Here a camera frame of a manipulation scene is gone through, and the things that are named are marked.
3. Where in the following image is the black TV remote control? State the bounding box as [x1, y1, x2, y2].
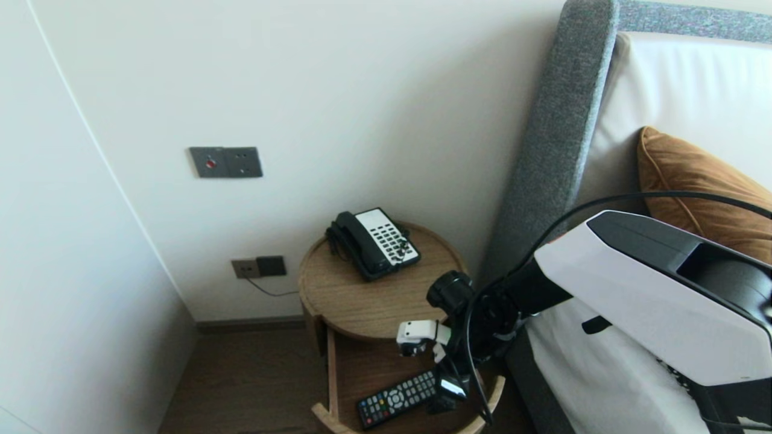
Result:
[357, 369, 438, 431]

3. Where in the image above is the brown wooden baseboard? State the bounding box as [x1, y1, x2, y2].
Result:
[194, 316, 305, 336]

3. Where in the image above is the round wooden side table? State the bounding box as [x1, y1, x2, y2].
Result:
[297, 222, 470, 357]

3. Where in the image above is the black wall outlet plate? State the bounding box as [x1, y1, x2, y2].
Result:
[255, 256, 286, 278]

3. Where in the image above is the white headboard cushion panel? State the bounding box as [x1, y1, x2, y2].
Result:
[567, 30, 772, 215]

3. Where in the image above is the grey switch plate red button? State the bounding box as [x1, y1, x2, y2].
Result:
[189, 148, 226, 179]

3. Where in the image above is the thin phone wall cable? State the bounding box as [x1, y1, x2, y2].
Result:
[245, 277, 300, 298]

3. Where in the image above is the brown velvet pillow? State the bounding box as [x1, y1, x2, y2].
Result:
[638, 125, 772, 266]

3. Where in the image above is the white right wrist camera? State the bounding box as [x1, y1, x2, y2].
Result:
[397, 319, 452, 357]

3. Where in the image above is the black desk telephone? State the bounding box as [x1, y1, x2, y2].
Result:
[324, 208, 421, 282]

